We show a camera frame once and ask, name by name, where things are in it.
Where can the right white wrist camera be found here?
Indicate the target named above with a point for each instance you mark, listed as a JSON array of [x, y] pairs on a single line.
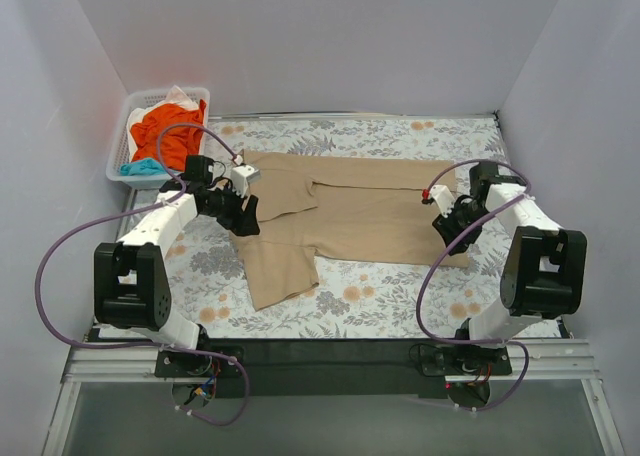
[[442, 197]]

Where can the white t shirt in basket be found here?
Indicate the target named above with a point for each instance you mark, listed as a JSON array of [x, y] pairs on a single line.
[[178, 97]]

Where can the teal t shirt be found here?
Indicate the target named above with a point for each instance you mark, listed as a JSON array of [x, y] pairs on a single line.
[[143, 167]]

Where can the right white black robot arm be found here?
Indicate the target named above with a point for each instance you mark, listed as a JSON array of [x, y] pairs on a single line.
[[542, 278]]

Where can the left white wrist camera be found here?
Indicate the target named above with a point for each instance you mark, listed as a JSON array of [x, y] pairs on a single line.
[[242, 177]]

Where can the orange t shirt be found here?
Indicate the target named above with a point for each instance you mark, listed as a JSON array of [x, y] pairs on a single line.
[[146, 125]]

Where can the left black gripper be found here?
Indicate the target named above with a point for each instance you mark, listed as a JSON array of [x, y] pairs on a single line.
[[240, 214]]

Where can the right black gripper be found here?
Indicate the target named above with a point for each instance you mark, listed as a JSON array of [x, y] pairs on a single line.
[[451, 227]]

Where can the aluminium frame rail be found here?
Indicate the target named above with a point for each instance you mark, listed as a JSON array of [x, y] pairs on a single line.
[[335, 397]]

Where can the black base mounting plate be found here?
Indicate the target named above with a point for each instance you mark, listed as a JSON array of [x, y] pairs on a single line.
[[333, 367]]

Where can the beige t shirt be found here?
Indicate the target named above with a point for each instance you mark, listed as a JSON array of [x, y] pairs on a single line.
[[344, 208]]

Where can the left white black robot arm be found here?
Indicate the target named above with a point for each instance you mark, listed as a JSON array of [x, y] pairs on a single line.
[[131, 286]]

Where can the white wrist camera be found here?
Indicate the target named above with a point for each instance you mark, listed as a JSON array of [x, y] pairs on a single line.
[[442, 197], [242, 177]]

